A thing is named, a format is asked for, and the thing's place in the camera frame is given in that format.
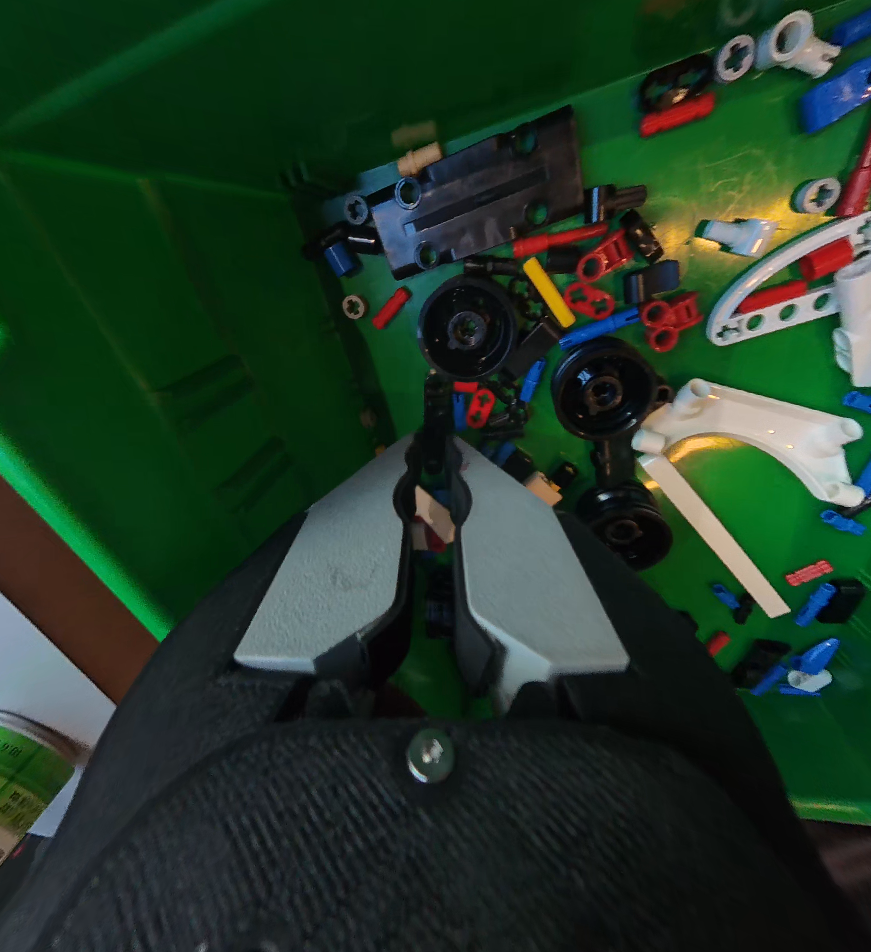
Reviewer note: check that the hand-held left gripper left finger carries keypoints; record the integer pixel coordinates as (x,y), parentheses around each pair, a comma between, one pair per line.
(331,580)

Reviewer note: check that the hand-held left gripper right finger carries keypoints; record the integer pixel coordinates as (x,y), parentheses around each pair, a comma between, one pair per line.
(532,587)

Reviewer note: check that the black toy connector piece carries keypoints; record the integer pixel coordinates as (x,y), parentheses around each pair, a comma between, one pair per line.
(437,424)

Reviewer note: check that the pile of small toy bricks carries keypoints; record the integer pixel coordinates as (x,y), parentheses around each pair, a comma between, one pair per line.
(548,291)

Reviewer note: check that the green plastic bin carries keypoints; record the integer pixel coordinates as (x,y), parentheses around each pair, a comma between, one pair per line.
(145,260)

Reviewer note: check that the black toy wheel rim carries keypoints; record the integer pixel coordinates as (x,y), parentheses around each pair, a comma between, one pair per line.
(605,387)
(469,327)
(625,526)

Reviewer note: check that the long white toy beam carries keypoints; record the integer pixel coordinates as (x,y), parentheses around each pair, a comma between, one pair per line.
(710,532)

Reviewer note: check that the white curved toy arch panel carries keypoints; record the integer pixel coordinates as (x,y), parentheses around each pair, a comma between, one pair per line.
(762,420)

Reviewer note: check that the white curved holed toy beam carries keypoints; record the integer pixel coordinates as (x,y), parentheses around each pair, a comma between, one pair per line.
(721,316)

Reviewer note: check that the white table with wooden edge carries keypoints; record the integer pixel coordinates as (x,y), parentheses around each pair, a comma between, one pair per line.
(4,654)

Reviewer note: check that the green drink can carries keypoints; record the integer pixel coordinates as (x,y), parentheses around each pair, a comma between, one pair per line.
(4,781)

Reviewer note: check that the black rectangular toy panel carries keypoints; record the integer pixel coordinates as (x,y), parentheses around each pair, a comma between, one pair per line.
(480,193)

